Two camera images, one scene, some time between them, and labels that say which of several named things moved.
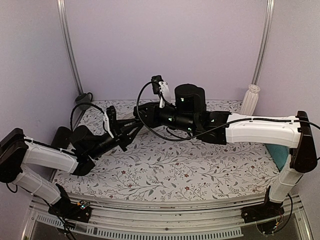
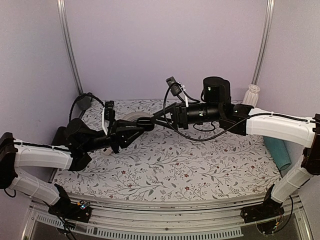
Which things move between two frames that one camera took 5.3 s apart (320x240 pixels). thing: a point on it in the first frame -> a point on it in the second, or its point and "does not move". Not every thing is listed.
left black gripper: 121,134 does not move
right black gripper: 149,118 -> 177,108
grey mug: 84,98 does not move
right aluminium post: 264,40 does not move
